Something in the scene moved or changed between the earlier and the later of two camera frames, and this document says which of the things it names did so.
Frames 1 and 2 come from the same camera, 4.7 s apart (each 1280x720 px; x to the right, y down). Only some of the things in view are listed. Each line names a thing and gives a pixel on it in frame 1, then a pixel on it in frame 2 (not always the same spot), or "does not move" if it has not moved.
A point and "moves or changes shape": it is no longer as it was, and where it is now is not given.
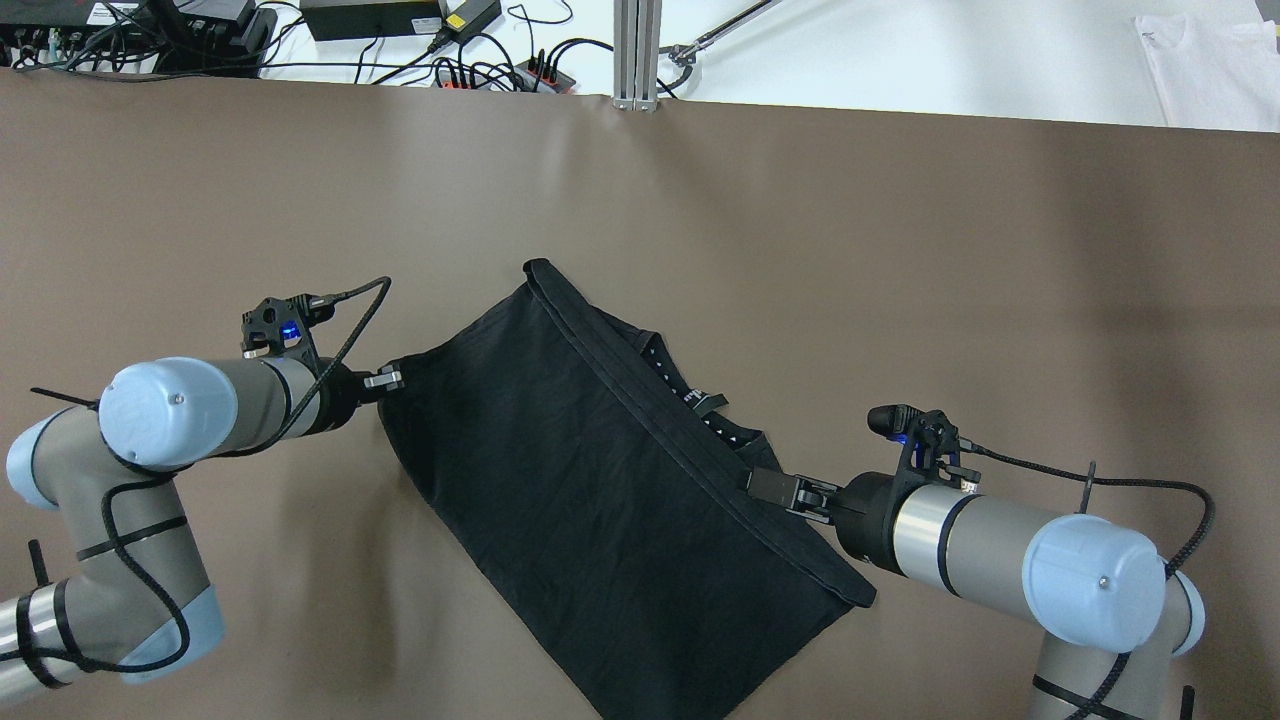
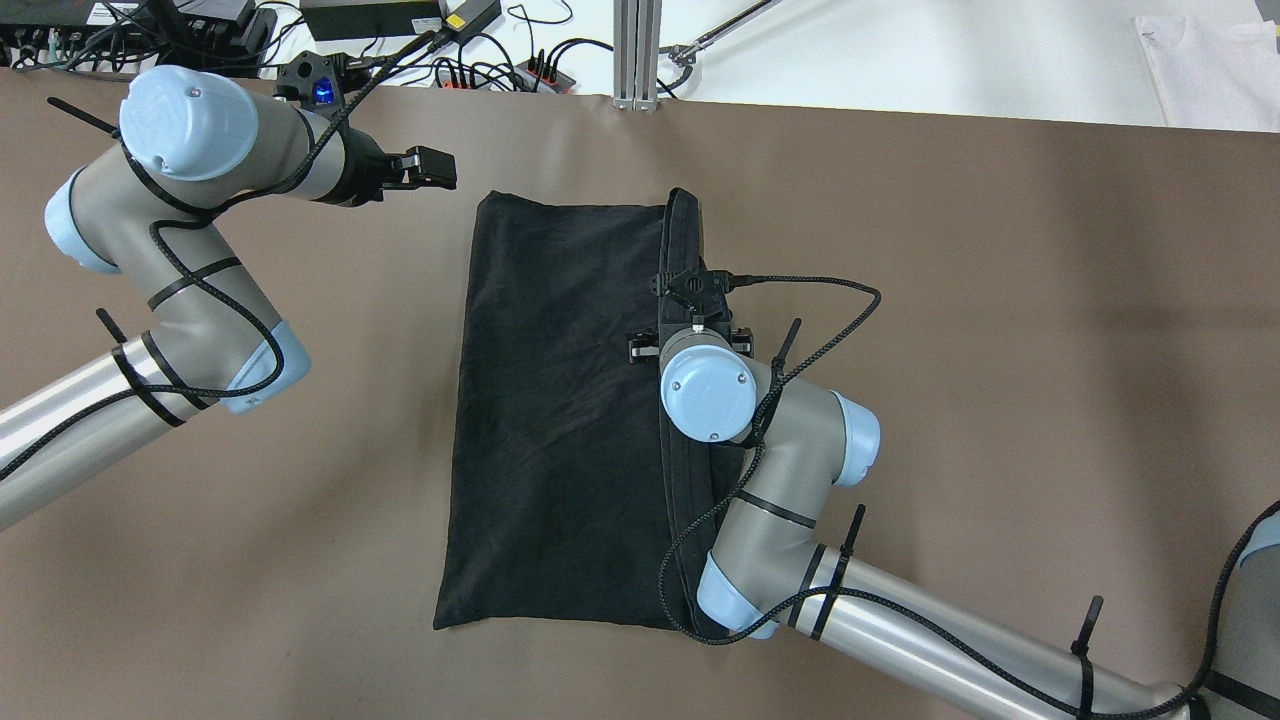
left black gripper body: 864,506 to 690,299
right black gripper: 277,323 to 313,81
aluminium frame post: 637,54 does not move
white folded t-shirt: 1212,72 does not move
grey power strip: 530,75 does not move
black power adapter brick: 342,20 does not move
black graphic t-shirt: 566,478 moves or changes shape
